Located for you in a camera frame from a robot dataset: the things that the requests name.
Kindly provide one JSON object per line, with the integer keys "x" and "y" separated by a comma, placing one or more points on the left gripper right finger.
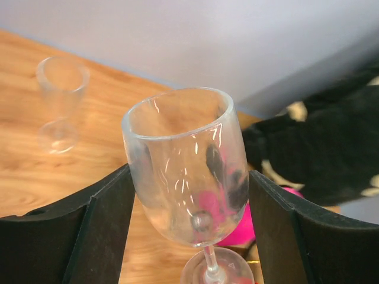
{"x": 301, "y": 242}

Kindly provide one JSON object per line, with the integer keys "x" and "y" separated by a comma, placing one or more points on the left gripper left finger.
{"x": 78, "y": 239}

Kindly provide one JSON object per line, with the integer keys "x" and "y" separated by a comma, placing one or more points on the clear wine glass front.
{"x": 178, "y": 144}

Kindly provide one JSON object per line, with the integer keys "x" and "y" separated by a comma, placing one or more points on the clear wine glass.
{"x": 178, "y": 144}
{"x": 63, "y": 83}

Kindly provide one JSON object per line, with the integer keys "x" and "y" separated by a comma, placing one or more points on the pink wine glass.
{"x": 243, "y": 231}

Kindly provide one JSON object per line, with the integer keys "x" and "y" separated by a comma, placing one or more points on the red wine glass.
{"x": 244, "y": 280}

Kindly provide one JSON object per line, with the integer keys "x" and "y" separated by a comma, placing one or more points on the black floral blanket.
{"x": 325, "y": 146}

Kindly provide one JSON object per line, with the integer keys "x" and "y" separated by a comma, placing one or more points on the gold wire glass rack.
{"x": 250, "y": 253}

